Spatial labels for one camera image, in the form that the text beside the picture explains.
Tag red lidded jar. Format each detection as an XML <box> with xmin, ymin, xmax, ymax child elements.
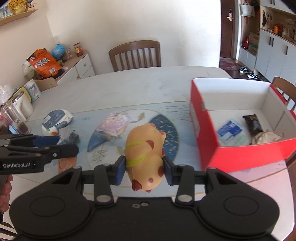
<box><xmin>73</xmin><ymin>42</ymin><xmax>83</xmax><ymax>57</ymax></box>

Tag orange snack bag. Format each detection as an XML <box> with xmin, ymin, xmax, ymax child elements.
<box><xmin>27</xmin><ymin>48</ymin><xmax>63</xmax><ymax>78</ymax></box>

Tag person's left hand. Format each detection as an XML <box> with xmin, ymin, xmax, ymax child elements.
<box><xmin>0</xmin><ymin>175</ymin><xmax>13</xmax><ymax>212</ymax></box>

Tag brown wooden chair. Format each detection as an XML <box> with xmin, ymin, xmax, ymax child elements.
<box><xmin>108</xmin><ymin>40</ymin><xmax>162</xmax><ymax>72</ymax></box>

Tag red cardboard box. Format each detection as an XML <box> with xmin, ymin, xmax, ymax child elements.
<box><xmin>190</xmin><ymin>78</ymin><xmax>295</xmax><ymax>173</ymax></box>

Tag pair of sneakers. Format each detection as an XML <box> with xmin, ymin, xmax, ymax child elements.
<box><xmin>238</xmin><ymin>66</ymin><xmax>259</xmax><ymax>80</ymax></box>

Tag white drawer cabinet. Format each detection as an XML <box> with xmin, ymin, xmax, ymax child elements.
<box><xmin>56</xmin><ymin>50</ymin><xmax>95</xmax><ymax>85</ymax></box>

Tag purple printed snack bag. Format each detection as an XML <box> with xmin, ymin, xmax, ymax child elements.
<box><xmin>95</xmin><ymin>112</ymin><xmax>132</xmax><ymax>139</ymax></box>

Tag black snack wrapper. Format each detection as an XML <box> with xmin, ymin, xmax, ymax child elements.
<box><xmin>242</xmin><ymin>114</ymin><xmax>263</xmax><ymax>137</ymax></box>

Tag white wall cabinets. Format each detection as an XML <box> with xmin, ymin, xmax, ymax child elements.
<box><xmin>236</xmin><ymin>1</ymin><xmax>295</xmax><ymax>84</ymax></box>

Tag blue patterned table mat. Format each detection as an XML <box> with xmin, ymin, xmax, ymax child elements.
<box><xmin>22</xmin><ymin>101</ymin><xmax>202</xmax><ymax>183</ymax></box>

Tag printed white mug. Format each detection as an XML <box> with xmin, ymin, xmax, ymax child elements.
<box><xmin>24</xmin><ymin>79</ymin><xmax>41</xmax><ymax>102</ymax></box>

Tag white electric kettle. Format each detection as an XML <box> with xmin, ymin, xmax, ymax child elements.
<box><xmin>9</xmin><ymin>87</ymin><xmax>34</xmax><ymax>121</ymax></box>

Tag brown entrance door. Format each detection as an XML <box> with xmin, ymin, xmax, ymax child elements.
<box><xmin>220</xmin><ymin>0</ymin><xmax>235</xmax><ymax>59</ymax></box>

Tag wooden wall shelf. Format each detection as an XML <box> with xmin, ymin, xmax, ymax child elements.
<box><xmin>0</xmin><ymin>7</ymin><xmax>38</xmax><ymax>27</ymax></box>

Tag crumpled beige wrapper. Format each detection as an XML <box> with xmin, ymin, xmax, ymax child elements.
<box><xmin>250</xmin><ymin>132</ymin><xmax>282</xmax><ymax>145</ymax></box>

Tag yellow hamster plush toy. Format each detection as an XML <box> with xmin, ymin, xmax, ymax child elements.
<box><xmin>125</xmin><ymin>123</ymin><xmax>166</xmax><ymax>192</ymax></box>

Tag clear plastic container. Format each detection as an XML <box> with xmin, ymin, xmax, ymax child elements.
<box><xmin>1</xmin><ymin>102</ymin><xmax>31</xmax><ymax>135</ymax></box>

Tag blue white flat packet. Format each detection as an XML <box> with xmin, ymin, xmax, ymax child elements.
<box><xmin>216</xmin><ymin>120</ymin><xmax>243</xmax><ymax>143</ymax></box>

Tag blue globe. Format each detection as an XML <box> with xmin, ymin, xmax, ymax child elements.
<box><xmin>51</xmin><ymin>44</ymin><xmax>66</xmax><ymax>59</ymax></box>

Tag small black mesh pouch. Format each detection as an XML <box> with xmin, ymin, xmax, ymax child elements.
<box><xmin>66</xmin><ymin>131</ymin><xmax>80</xmax><ymax>144</ymax></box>

